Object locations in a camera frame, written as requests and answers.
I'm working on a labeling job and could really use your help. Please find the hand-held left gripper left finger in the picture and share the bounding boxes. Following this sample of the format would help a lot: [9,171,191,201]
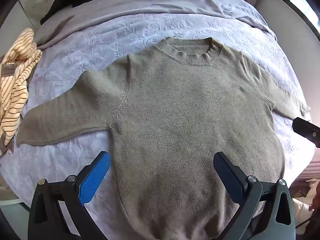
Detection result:
[28,151,110,240]

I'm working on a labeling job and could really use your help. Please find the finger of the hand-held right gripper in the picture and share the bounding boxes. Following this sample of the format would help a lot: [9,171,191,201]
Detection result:
[292,117,320,148]

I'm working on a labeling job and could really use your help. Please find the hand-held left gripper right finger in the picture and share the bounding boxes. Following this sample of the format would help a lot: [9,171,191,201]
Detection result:
[214,152,296,240]

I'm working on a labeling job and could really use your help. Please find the olive green knit sweater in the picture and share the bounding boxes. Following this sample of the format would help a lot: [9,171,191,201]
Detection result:
[16,37,312,240]

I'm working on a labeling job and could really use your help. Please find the pink ribbed panel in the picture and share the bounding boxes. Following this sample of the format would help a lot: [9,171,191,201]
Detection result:
[297,161,320,184]

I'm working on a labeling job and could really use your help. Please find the cream cloth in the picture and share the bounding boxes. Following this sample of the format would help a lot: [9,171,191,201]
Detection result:
[291,177,320,232]

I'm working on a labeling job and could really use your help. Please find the yellow striped garment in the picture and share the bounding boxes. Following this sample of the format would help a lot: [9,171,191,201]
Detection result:
[0,27,43,155]

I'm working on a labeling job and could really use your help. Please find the window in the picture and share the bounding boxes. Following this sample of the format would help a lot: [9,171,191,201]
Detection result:
[289,0,320,30]

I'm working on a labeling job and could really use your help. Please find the lavender embossed bedspread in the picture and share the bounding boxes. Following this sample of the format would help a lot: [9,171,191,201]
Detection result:
[0,14,317,240]

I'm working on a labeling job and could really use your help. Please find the black garment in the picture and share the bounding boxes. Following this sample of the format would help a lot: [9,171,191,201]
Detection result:
[40,0,105,25]

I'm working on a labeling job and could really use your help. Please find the grey blanket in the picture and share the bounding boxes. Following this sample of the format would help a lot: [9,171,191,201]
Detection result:
[32,0,278,53]

